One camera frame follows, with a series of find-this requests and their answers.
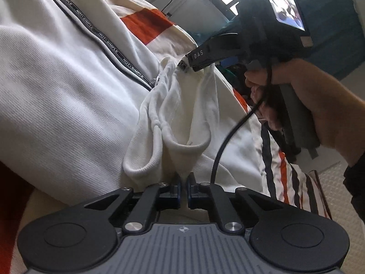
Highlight white zip jacket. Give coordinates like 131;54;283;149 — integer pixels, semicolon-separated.
1;0;246;205

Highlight person right hand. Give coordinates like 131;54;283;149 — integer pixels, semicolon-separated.
244;58;365;168

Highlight right teal curtain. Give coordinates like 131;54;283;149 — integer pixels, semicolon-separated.
296;0;364;80

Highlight striped bed blanket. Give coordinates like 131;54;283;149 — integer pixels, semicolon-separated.
0;0;333;274

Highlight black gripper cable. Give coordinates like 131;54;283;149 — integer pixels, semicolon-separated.
210;58;273;185

